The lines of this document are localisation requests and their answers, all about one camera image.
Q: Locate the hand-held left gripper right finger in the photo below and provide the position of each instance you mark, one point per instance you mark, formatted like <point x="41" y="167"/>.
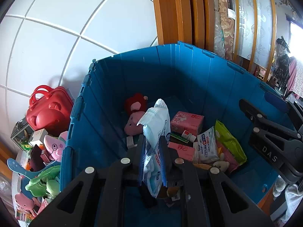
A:
<point x="165" y="160"/>

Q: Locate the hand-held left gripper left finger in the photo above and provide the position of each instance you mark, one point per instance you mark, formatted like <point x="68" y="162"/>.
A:
<point x="141" y="160"/>

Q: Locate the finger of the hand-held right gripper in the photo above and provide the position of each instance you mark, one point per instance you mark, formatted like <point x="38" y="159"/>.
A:
<point x="272" y="151"/>
<point x="275" y="98"/>

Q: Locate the white wet wipes packet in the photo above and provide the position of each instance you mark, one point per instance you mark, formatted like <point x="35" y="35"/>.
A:
<point x="155" y="123"/>

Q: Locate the blue plastic crate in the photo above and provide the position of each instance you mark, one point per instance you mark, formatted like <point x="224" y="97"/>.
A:
<point x="165" y="75"/>

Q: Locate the pink tissue pack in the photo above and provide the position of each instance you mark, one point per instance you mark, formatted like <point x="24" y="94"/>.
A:
<point x="187" y="121"/>
<point x="182" y="151"/>

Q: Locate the small green box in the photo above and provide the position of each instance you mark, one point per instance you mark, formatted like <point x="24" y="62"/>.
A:
<point x="177" y="137"/>

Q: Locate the pink hanging garment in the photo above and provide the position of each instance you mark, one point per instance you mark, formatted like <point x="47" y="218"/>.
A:
<point x="293" y="73"/>

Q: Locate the small white medicine bottle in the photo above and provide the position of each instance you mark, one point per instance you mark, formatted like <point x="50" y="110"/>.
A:
<point x="189" y="135"/>

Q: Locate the pig plush in red dress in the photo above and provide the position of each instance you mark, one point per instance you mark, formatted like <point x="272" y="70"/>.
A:
<point x="133" y="120"/>

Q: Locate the yellow-green snack packet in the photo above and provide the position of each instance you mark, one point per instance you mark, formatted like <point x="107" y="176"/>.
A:
<point x="230" y="141"/>

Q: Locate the pink packet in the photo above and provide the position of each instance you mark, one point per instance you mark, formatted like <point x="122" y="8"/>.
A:
<point x="228" y="157"/>

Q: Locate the white blue-print sachet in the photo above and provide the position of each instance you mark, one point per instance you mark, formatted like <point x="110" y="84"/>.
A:
<point x="207" y="145"/>

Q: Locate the white cloth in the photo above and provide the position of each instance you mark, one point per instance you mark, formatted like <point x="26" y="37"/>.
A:
<point x="292" y="194"/>

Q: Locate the small beige teddy bear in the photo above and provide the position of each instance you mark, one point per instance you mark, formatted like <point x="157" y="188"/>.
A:
<point x="221" y="164"/>

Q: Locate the pink pig plush with glasses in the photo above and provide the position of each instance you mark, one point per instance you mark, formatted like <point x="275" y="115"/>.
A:
<point x="54" y="146"/>

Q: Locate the rolled patterned carpet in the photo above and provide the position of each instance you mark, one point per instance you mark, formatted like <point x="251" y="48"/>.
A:
<point x="224" y="23"/>

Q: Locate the small red box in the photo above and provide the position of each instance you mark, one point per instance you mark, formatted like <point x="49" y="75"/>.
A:
<point x="45" y="156"/>

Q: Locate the green dinosaur plush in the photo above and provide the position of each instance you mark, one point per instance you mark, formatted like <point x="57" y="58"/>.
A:
<point x="45" y="181"/>

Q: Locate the red bear-shaped suitcase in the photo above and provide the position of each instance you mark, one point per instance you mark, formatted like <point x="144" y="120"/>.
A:
<point x="51" y="113"/>

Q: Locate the dark maroon pouch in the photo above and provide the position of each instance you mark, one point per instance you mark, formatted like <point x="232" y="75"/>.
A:
<point x="36" y="158"/>

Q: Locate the white cardboard box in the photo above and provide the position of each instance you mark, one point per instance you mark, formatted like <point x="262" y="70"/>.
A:
<point x="37" y="136"/>

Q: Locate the dark green tin box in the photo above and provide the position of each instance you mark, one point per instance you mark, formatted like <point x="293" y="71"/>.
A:
<point x="21" y="132"/>

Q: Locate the pink pig plush blue body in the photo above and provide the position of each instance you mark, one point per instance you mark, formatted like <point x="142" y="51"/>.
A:
<point x="23" y="201"/>

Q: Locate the blue boomerang toy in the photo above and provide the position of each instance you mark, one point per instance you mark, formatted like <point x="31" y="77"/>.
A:
<point x="16" y="167"/>

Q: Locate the colourful small carton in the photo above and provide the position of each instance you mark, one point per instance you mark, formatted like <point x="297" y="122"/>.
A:
<point x="22" y="216"/>

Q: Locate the wooden sliding door frame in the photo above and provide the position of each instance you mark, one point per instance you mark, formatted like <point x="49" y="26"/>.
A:
<point x="180" y="11"/>

